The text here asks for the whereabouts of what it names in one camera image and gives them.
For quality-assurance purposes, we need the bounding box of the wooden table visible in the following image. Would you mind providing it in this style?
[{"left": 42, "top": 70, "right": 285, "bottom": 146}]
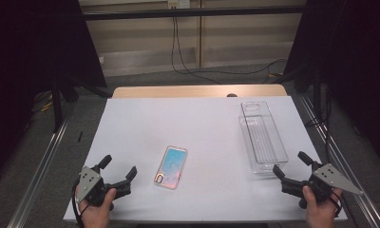
[{"left": 111, "top": 84, "right": 288, "bottom": 99}]

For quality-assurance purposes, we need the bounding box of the blue and orange phone case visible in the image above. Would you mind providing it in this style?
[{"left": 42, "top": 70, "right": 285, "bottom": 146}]
[{"left": 153, "top": 145, "right": 189, "bottom": 191}]

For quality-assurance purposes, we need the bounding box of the clear plastic storage box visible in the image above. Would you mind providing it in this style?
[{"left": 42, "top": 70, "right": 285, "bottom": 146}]
[{"left": 238, "top": 100, "right": 290, "bottom": 176}]

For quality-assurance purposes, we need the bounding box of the white wall socket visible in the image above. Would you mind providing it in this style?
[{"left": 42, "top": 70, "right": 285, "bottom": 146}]
[{"left": 167, "top": 0, "right": 192, "bottom": 10}]

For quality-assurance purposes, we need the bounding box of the person's right hand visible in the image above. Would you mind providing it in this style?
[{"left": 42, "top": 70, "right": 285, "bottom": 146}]
[{"left": 301, "top": 184, "right": 343, "bottom": 228}]

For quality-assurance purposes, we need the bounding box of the black horizontal bar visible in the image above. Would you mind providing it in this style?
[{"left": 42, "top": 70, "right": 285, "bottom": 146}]
[{"left": 83, "top": 5, "right": 307, "bottom": 21}]

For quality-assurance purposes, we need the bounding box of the black curtain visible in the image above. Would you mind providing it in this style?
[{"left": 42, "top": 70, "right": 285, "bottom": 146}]
[
  {"left": 283, "top": 0, "right": 380, "bottom": 167},
  {"left": 0, "top": 0, "right": 107, "bottom": 182}
]

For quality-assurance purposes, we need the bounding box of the person's left hand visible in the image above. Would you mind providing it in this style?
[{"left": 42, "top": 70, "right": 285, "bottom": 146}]
[{"left": 74, "top": 185, "right": 118, "bottom": 228}]

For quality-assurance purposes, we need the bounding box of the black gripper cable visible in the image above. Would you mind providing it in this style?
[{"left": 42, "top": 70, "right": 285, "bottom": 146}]
[
  {"left": 70, "top": 180, "right": 86, "bottom": 228},
  {"left": 329, "top": 189, "right": 343, "bottom": 219}
]

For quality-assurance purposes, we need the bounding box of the metal floor rail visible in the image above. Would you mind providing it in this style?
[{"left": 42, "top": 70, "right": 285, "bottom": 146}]
[
  {"left": 7, "top": 117, "right": 70, "bottom": 228},
  {"left": 297, "top": 94, "right": 380, "bottom": 228}
]

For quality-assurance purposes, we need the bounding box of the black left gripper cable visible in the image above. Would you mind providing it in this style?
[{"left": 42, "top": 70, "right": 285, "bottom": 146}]
[{"left": 70, "top": 180, "right": 86, "bottom": 228}]

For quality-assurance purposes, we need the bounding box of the black stand with cables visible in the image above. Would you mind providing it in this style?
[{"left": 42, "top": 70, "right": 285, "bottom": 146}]
[{"left": 304, "top": 71, "right": 334, "bottom": 162}]

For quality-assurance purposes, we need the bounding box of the yellow cable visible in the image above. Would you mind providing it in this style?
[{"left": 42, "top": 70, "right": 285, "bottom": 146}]
[{"left": 35, "top": 90, "right": 55, "bottom": 114}]

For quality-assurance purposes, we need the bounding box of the black wall cable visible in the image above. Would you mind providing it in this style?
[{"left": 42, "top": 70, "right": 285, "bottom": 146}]
[
  {"left": 170, "top": 16, "right": 223, "bottom": 86},
  {"left": 176, "top": 16, "right": 289, "bottom": 76}
]

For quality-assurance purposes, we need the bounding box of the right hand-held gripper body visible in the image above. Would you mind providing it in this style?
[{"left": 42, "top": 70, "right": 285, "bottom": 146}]
[{"left": 281, "top": 161, "right": 364, "bottom": 210}]

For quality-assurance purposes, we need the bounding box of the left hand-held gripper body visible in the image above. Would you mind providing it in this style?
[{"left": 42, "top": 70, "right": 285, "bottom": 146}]
[{"left": 75, "top": 165, "right": 131, "bottom": 208}]

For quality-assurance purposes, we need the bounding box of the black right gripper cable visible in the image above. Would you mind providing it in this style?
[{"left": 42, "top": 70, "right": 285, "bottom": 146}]
[{"left": 329, "top": 189, "right": 343, "bottom": 219}]

